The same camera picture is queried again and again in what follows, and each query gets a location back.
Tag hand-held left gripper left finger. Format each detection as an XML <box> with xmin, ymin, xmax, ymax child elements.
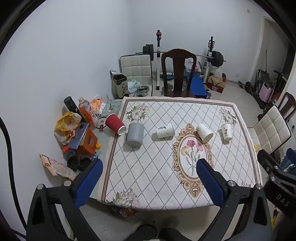
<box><xmin>26</xmin><ymin>158</ymin><xmax>103</xmax><ymax>241</ymax></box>

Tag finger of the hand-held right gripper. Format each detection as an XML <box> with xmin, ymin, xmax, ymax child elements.
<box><xmin>257</xmin><ymin>149</ymin><xmax>281</xmax><ymax>173</ymax></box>

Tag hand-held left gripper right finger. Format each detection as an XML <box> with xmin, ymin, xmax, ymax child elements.
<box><xmin>196</xmin><ymin>159</ymin><xmax>272</xmax><ymax>241</ymax></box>

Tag white cup with black print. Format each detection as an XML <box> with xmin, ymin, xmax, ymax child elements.
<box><xmin>155</xmin><ymin>122</ymin><xmax>175</xmax><ymax>139</ymax></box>
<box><xmin>221</xmin><ymin>123</ymin><xmax>233</xmax><ymax>142</ymax></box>

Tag white speckled cup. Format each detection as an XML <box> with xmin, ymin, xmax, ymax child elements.
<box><xmin>196</xmin><ymin>123</ymin><xmax>214</xmax><ymax>143</ymax></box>

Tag red paper cup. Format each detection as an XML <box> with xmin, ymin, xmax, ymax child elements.
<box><xmin>105</xmin><ymin>113</ymin><xmax>127</xmax><ymax>136</ymax></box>

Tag grey cup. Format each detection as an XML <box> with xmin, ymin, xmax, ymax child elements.
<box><xmin>126</xmin><ymin>122</ymin><xmax>145</xmax><ymax>147</ymax></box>

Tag black bowl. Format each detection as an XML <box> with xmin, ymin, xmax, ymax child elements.
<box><xmin>79</xmin><ymin>158</ymin><xmax>93</xmax><ymax>171</ymax></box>
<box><xmin>67</xmin><ymin>156</ymin><xmax>80</xmax><ymax>171</ymax></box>

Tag person's blue clothing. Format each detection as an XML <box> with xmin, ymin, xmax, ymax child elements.
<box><xmin>279</xmin><ymin>148</ymin><xmax>296</xmax><ymax>172</ymax></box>

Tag white padded chair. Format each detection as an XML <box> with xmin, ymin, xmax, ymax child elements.
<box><xmin>247</xmin><ymin>105</ymin><xmax>292</xmax><ymax>154</ymax></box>
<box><xmin>119</xmin><ymin>54</ymin><xmax>153</xmax><ymax>98</ymax></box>

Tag printed paper packet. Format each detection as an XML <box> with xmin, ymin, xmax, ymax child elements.
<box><xmin>39</xmin><ymin>153</ymin><xmax>77</xmax><ymax>181</ymax></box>

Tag orange box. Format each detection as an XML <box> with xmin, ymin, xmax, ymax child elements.
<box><xmin>77</xmin><ymin>128</ymin><xmax>99</xmax><ymax>156</ymax></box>

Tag brown printed box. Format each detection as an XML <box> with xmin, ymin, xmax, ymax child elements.
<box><xmin>110</xmin><ymin>205</ymin><xmax>137</xmax><ymax>217</ymax></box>

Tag grey blue notebook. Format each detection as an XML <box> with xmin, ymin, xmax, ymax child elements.
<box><xmin>68</xmin><ymin>122</ymin><xmax>90</xmax><ymax>150</ymax></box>

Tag dark wooden chair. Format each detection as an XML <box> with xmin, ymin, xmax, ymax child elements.
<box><xmin>160</xmin><ymin>49</ymin><xmax>198</xmax><ymax>98</ymax></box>
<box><xmin>276</xmin><ymin>92</ymin><xmax>296</xmax><ymax>121</ymax></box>

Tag floral printed tablecloth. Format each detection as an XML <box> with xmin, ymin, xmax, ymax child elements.
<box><xmin>97</xmin><ymin>96</ymin><xmax>264</xmax><ymax>211</ymax></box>

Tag yellow plastic bag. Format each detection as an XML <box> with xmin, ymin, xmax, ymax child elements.
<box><xmin>54</xmin><ymin>112</ymin><xmax>82</xmax><ymax>145</ymax></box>

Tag person's dark shoe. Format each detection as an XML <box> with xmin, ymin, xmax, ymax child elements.
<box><xmin>158</xmin><ymin>228</ymin><xmax>188</xmax><ymax>241</ymax></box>
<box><xmin>129</xmin><ymin>224</ymin><xmax>159</xmax><ymax>241</ymax></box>

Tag pink suitcase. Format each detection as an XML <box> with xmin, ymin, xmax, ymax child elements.
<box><xmin>258</xmin><ymin>83</ymin><xmax>274</xmax><ymax>104</ymax></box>

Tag orange drink bottle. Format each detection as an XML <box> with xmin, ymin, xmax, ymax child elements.
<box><xmin>78</xmin><ymin>97</ymin><xmax>99</xmax><ymax>127</ymax></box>

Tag small barbell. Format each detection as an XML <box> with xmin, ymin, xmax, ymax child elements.
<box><xmin>238</xmin><ymin>81</ymin><xmax>255</xmax><ymax>93</ymax></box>

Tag orange snack bag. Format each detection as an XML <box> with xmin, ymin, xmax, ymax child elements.
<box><xmin>90</xmin><ymin>95</ymin><xmax>109</xmax><ymax>116</ymax></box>

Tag black thermos bottle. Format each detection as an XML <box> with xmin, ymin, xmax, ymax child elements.
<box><xmin>63</xmin><ymin>96</ymin><xmax>82</xmax><ymax>118</ymax></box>

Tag black folded cart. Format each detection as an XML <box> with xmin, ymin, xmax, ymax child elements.
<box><xmin>254</xmin><ymin>68</ymin><xmax>285</xmax><ymax>98</ymax></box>

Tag clear glass tray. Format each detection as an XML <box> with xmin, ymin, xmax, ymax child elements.
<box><xmin>102</xmin><ymin>99</ymin><xmax>123</xmax><ymax>116</ymax></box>

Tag cardboard box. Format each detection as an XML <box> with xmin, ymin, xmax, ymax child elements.
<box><xmin>206</xmin><ymin>74</ymin><xmax>227</xmax><ymax>94</ymax></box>

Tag blue weight bench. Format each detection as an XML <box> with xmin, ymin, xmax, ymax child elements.
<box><xmin>185</xmin><ymin>75</ymin><xmax>207</xmax><ymax>98</ymax></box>

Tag metal bowls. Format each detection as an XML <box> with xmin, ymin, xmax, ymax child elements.
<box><xmin>133</xmin><ymin>85</ymin><xmax>150</xmax><ymax>97</ymax></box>

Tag crumpled white plastic bag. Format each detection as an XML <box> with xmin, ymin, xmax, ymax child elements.
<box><xmin>128</xmin><ymin>79</ymin><xmax>141</xmax><ymax>93</ymax></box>

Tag barbell with black plates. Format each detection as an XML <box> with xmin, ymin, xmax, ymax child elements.
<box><xmin>135</xmin><ymin>44</ymin><xmax>227</xmax><ymax>66</ymax></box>

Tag white and red plastic bag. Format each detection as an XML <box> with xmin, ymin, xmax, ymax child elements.
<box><xmin>184</xmin><ymin>58</ymin><xmax>201</xmax><ymax>73</ymax></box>

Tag white weight rack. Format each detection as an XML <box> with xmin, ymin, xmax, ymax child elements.
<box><xmin>151</xmin><ymin>30</ymin><xmax>214</xmax><ymax>91</ymax></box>

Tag black cable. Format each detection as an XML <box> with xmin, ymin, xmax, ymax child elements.
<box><xmin>0</xmin><ymin>117</ymin><xmax>27</xmax><ymax>239</ymax></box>

